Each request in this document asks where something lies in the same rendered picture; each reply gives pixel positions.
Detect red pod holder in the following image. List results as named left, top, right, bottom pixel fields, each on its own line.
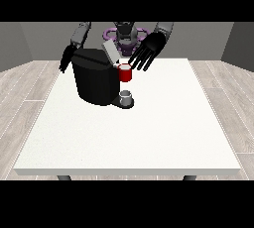
left=117, top=62, right=133, bottom=83

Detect pale grey machine lid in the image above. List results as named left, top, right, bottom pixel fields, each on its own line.
left=101, top=39, right=121, bottom=64

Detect black coffee machine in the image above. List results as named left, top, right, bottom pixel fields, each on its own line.
left=70, top=48, right=135, bottom=109

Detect grey robot trunk purple rings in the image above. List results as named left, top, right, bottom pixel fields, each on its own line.
left=102, top=22, right=152, bottom=57

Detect small grey cup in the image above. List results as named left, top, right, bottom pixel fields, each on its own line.
left=119, top=89, right=134, bottom=107

